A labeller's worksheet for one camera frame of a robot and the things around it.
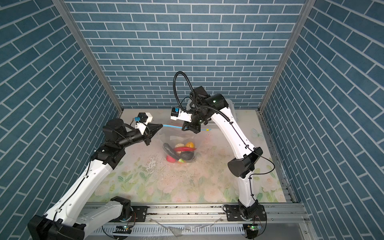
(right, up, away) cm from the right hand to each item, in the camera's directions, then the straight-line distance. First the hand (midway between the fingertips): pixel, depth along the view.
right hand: (183, 125), depth 73 cm
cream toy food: (-4, -13, +16) cm, 21 cm away
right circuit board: (+35, -49, -2) cm, 60 cm away
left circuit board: (-30, -51, -1) cm, 59 cm away
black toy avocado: (+1, -17, +10) cm, 20 cm away
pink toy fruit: (-9, -20, +13) cm, 25 cm away
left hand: (-10, 0, -5) cm, 11 cm away
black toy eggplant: (-9, -14, +11) cm, 20 cm away
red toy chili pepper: (-1, -13, +8) cm, 16 cm away
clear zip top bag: (-6, -6, +9) cm, 13 cm away
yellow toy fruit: (+3, -12, +12) cm, 17 cm away
